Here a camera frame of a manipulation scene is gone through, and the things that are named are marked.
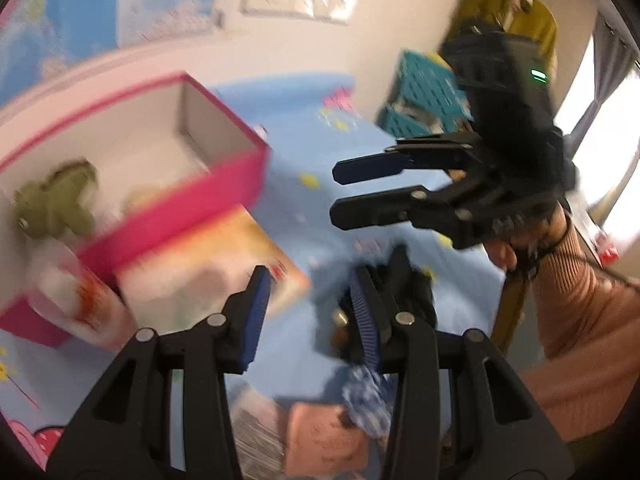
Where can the black cloth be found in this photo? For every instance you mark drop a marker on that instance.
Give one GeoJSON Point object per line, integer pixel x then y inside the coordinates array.
{"type": "Point", "coordinates": [424, 300]}

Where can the teal plastic basket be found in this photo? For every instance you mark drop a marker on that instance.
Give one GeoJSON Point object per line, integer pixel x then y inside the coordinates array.
{"type": "Point", "coordinates": [425, 85]}

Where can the wooden furniture leg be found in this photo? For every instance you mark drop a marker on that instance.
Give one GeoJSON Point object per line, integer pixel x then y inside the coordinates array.
{"type": "Point", "coordinates": [510, 315]}

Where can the white printed packet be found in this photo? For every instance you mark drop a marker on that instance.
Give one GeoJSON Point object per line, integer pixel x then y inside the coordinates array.
{"type": "Point", "coordinates": [255, 430]}

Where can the grey curtain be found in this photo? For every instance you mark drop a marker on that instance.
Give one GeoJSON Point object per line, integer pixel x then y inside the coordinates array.
{"type": "Point", "coordinates": [605, 60]}

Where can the yellow chair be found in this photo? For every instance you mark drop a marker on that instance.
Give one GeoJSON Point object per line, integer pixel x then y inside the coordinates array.
{"type": "Point", "coordinates": [537, 25]}

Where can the colourful wall map poster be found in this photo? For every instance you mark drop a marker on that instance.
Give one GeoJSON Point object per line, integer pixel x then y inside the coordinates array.
{"type": "Point", "coordinates": [165, 0]}

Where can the white bottle with red label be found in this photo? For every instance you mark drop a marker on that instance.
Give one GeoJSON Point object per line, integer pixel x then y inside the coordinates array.
{"type": "Point", "coordinates": [85, 300]}

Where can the person's right forearm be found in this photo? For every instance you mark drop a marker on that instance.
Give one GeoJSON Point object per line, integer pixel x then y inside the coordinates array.
{"type": "Point", "coordinates": [590, 320]}

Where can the person's right hand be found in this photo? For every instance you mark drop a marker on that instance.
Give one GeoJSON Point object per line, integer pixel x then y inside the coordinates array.
{"type": "Point", "coordinates": [500, 255]}

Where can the blue patterned cloth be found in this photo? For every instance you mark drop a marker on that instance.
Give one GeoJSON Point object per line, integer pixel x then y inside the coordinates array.
{"type": "Point", "coordinates": [370, 400]}

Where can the bright window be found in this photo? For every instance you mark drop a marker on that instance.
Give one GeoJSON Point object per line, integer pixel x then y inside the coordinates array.
{"type": "Point", "coordinates": [620, 160]}

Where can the green plush toy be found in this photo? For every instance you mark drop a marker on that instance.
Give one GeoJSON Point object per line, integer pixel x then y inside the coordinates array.
{"type": "Point", "coordinates": [55, 195]}

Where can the pink cardboard box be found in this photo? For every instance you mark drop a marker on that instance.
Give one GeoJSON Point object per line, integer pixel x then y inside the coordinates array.
{"type": "Point", "coordinates": [165, 210]}

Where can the blue cartoon printed bedsheet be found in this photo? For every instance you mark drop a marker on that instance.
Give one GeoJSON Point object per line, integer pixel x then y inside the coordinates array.
{"type": "Point", "coordinates": [300, 150]}

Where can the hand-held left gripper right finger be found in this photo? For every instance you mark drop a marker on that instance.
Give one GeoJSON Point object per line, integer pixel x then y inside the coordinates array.
{"type": "Point", "coordinates": [365, 320]}

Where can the pink packet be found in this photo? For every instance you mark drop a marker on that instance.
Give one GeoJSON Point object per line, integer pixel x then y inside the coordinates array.
{"type": "Point", "coordinates": [320, 440]}

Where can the pastel tissue pack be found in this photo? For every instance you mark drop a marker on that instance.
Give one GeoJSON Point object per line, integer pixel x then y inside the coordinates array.
{"type": "Point", "coordinates": [200, 270]}

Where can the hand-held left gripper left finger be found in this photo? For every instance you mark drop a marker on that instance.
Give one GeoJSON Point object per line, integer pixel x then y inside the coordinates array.
{"type": "Point", "coordinates": [255, 310]}

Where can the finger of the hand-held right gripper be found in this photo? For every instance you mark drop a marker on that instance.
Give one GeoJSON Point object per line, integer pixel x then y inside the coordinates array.
{"type": "Point", "coordinates": [365, 167]}
{"type": "Point", "coordinates": [370, 207]}

